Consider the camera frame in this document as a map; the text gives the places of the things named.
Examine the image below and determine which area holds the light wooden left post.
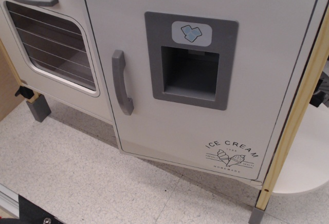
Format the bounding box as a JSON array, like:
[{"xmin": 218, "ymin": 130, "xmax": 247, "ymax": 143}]
[{"xmin": 1, "ymin": 42, "xmax": 40, "ymax": 103}]

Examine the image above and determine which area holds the black clamp knob left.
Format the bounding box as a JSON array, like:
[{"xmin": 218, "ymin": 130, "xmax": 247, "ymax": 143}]
[{"xmin": 14, "ymin": 86, "xmax": 34, "ymax": 100}]

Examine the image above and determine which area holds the white oven door with window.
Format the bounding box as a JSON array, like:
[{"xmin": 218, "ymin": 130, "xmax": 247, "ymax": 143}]
[{"xmin": 1, "ymin": 0, "xmax": 112, "ymax": 123}]

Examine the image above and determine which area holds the grey foot cap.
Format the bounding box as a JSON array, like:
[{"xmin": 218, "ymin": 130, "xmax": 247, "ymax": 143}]
[
  {"xmin": 26, "ymin": 95, "xmax": 51, "ymax": 122},
  {"xmin": 248, "ymin": 207, "xmax": 265, "ymax": 224}
]

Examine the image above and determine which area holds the light wooden post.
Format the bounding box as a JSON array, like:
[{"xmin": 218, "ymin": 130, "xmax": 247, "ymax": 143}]
[
  {"xmin": 1, "ymin": 42, "xmax": 40, "ymax": 103},
  {"xmin": 255, "ymin": 10, "xmax": 328, "ymax": 211}
]

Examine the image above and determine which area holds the light wooden right post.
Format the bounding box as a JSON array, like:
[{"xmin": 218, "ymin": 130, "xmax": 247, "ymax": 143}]
[{"xmin": 255, "ymin": 10, "xmax": 328, "ymax": 211}]

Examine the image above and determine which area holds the grey left foot cap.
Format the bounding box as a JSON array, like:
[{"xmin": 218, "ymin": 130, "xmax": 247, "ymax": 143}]
[{"xmin": 26, "ymin": 95, "xmax": 51, "ymax": 122}]

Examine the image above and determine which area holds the white round table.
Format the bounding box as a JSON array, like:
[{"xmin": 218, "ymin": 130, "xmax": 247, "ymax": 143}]
[{"xmin": 272, "ymin": 104, "xmax": 328, "ymax": 196}]

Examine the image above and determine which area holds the grey fridge door handle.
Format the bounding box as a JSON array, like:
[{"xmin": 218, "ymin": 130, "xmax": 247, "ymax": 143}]
[{"xmin": 112, "ymin": 50, "xmax": 134, "ymax": 116}]

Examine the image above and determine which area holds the grey right foot cap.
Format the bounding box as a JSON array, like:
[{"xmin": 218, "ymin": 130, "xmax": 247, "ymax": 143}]
[{"xmin": 248, "ymin": 207, "xmax": 265, "ymax": 224}]

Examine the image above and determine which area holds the aluminium rail bottom left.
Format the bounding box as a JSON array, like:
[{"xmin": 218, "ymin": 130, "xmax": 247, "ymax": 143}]
[{"xmin": 1, "ymin": 184, "xmax": 20, "ymax": 217}]

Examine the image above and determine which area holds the grey ice dispenser panel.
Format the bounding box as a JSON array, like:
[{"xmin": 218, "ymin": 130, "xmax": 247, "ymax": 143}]
[{"xmin": 144, "ymin": 11, "xmax": 239, "ymax": 110}]

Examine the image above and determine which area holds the black clamp right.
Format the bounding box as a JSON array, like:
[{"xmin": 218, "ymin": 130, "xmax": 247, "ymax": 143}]
[{"xmin": 309, "ymin": 72, "xmax": 328, "ymax": 107}]

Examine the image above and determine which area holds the white toy kitchen cabinet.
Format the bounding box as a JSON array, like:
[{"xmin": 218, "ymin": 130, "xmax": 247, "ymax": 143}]
[{"xmin": 1, "ymin": 0, "xmax": 328, "ymax": 185}]

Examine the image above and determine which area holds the plywood side panel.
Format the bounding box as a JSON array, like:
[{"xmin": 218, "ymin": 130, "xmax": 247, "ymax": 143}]
[{"xmin": 1, "ymin": 50, "xmax": 23, "ymax": 120}]

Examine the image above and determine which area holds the black base plate with screw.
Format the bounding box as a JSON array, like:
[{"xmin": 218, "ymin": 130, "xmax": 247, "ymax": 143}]
[{"xmin": 1, "ymin": 195, "xmax": 63, "ymax": 224}]

